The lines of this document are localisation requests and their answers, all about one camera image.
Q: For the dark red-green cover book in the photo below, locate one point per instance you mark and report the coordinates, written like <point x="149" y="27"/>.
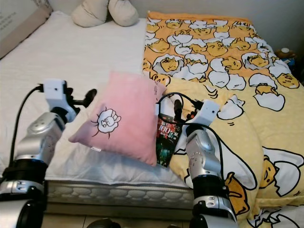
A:
<point x="166" y="142"/>

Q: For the pink pillow with fist drawing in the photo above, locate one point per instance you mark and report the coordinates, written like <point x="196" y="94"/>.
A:
<point x="128" y="109"/>

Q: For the yellow egg cartoon print blanket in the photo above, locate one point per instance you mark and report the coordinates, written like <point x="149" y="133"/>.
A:
<point x="228" y="61"/>

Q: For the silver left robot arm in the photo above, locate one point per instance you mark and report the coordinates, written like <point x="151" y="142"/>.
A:
<point x="38" y="142"/>

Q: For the white quilted mattress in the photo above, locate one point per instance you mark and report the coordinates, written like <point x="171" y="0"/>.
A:
<point x="90" y="52"/>

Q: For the cream plush toy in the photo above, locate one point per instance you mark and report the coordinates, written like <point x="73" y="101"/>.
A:
<point x="104" y="12"/>

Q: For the blue bottle with pale cap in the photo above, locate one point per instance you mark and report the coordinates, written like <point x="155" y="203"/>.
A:
<point x="286" y="52"/>

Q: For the dark left robot foot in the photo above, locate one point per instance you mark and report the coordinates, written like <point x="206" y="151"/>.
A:
<point x="104" y="223"/>

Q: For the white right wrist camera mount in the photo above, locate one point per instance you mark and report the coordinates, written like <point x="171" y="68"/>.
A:
<point x="209" y="111"/>

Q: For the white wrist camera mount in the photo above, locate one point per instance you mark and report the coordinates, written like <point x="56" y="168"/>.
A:
<point x="57" y="94"/>
<point x="209" y="111"/>

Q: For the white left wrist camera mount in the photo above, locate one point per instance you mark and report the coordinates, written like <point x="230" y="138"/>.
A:
<point x="57" y="94"/>

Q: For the grey-beige bed frame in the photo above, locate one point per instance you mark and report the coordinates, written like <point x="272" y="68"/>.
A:
<point x="123" y="210"/>

